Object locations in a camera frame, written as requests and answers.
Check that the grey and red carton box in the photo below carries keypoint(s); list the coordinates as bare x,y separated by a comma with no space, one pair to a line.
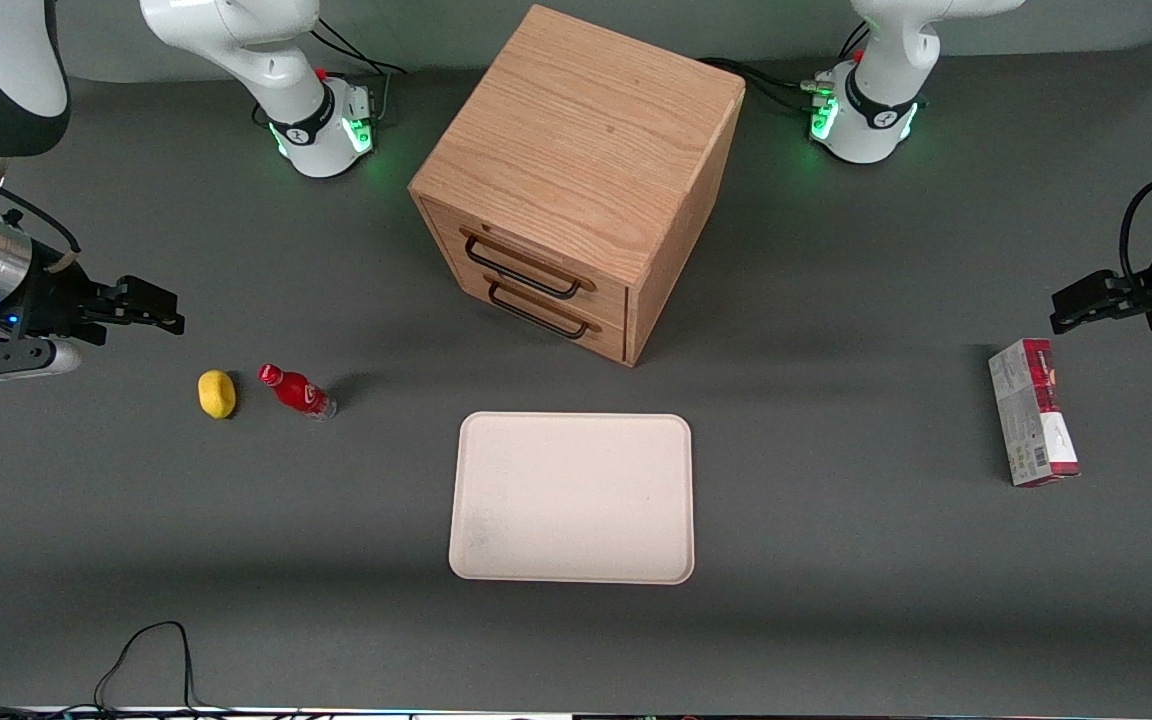
1033,412

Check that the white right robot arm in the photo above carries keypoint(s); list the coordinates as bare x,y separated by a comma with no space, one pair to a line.
236,45

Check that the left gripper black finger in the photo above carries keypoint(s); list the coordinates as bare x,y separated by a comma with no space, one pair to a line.
1091,316
1086,288

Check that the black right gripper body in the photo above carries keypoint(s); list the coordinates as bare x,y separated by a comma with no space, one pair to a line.
48,303

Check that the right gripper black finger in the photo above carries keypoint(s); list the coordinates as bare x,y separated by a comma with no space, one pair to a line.
148,294
151,322

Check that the wooden drawer cabinet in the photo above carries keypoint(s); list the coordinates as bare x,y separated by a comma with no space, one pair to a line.
586,150

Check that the beige rectangular tray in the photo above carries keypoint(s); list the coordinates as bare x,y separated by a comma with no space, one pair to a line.
572,498

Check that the red coke bottle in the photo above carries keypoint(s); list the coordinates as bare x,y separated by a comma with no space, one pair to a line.
298,392

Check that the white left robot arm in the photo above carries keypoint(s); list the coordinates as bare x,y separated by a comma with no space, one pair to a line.
881,90

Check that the yellow lemon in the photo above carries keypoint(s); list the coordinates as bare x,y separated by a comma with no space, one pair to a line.
217,394

